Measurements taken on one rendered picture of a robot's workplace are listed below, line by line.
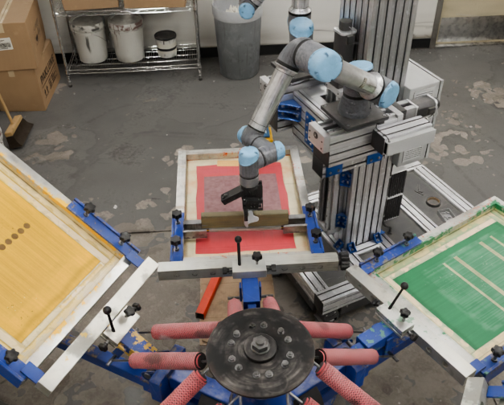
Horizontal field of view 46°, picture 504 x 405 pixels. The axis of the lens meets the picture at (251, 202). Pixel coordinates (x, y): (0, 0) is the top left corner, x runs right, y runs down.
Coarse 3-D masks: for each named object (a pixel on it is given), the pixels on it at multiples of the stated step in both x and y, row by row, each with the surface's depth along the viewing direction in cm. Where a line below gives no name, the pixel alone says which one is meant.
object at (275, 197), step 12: (264, 168) 288; (276, 168) 288; (264, 180) 281; (276, 180) 280; (264, 192) 274; (276, 192) 273; (264, 204) 267; (276, 204) 267; (288, 204) 267; (252, 240) 249; (264, 240) 249; (276, 240) 249; (288, 240) 249
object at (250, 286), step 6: (246, 282) 219; (252, 282) 219; (246, 288) 217; (252, 288) 217; (258, 288) 217; (246, 294) 215; (252, 294) 215; (258, 294) 215; (246, 300) 213; (252, 300) 213; (258, 300) 212; (246, 306) 214; (258, 306) 214
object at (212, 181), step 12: (204, 168) 289; (216, 168) 289; (228, 168) 288; (204, 180) 281; (216, 180) 281; (228, 180) 281; (204, 192) 274; (216, 192) 274; (204, 204) 268; (216, 204) 267; (228, 204) 267; (240, 204) 267; (204, 240) 249; (216, 240) 249; (228, 240) 249; (204, 252) 244; (216, 252) 244; (228, 252) 244
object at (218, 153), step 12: (180, 156) 291; (192, 156) 292; (204, 156) 293; (216, 156) 293; (228, 156) 294; (180, 168) 283; (300, 168) 282; (180, 180) 276; (300, 180) 274; (180, 192) 269; (300, 192) 268; (180, 204) 262; (300, 204) 265; (276, 252) 238; (288, 252) 238; (300, 252) 238
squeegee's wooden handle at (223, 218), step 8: (208, 216) 242; (216, 216) 242; (224, 216) 242; (232, 216) 243; (240, 216) 243; (264, 216) 244; (272, 216) 244; (280, 216) 244; (288, 216) 244; (208, 224) 245; (216, 224) 245; (224, 224) 245; (232, 224) 245; (240, 224) 246; (248, 224) 246; (256, 224) 246; (264, 224) 246; (272, 224) 247; (280, 224) 247; (288, 224) 247
